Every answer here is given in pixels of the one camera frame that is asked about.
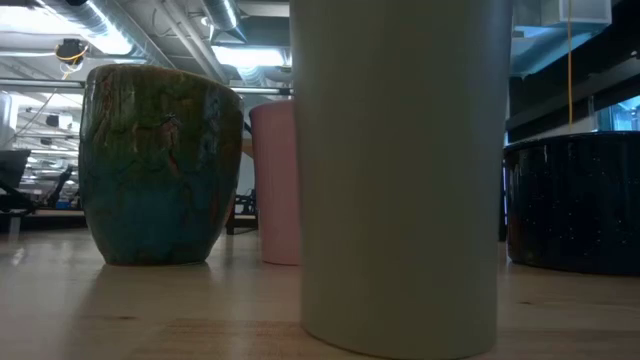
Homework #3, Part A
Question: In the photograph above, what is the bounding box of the pink cup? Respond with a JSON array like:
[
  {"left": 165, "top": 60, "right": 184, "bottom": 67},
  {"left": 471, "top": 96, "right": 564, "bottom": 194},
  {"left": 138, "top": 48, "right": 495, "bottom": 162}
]
[{"left": 248, "top": 99, "right": 303, "bottom": 267}]

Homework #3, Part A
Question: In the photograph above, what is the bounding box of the beige tumbler cup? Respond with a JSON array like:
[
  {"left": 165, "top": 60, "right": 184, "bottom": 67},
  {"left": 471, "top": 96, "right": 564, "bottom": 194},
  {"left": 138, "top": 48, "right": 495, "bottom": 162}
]
[{"left": 289, "top": 0, "right": 514, "bottom": 360}]

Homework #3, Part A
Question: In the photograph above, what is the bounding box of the green blue glazed mug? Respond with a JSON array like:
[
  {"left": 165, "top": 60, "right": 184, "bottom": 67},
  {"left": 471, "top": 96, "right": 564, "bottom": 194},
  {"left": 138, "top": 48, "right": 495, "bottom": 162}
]
[{"left": 78, "top": 63, "right": 246, "bottom": 267}]

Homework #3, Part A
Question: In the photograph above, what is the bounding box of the black speckled mug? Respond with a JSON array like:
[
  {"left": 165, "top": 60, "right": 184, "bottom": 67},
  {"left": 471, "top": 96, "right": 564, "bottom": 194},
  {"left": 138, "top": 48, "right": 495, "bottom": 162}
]
[{"left": 501, "top": 130, "right": 640, "bottom": 277}]

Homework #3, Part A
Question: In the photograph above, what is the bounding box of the black monitor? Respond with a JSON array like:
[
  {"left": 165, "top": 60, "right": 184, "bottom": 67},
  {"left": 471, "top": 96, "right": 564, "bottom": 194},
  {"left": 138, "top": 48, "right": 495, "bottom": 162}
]
[{"left": 0, "top": 148, "right": 39, "bottom": 214}]

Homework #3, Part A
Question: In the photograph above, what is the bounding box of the black metal table frame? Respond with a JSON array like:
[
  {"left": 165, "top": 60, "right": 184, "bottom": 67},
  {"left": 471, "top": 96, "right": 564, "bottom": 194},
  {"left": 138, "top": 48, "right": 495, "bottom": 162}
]
[{"left": 0, "top": 208, "right": 89, "bottom": 234}]

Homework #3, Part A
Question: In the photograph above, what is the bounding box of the black ceiling device yellow cable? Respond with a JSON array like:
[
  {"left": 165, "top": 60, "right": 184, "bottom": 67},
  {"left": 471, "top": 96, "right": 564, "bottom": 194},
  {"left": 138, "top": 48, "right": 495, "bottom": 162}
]
[{"left": 53, "top": 37, "right": 91, "bottom": 66}]

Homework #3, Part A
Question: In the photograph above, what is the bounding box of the grey short post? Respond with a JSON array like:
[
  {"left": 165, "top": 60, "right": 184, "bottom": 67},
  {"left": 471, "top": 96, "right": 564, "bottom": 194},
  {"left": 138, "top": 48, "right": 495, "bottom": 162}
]
[{"left": 6, "top": 213, "right": 23, "bottom": 241}]

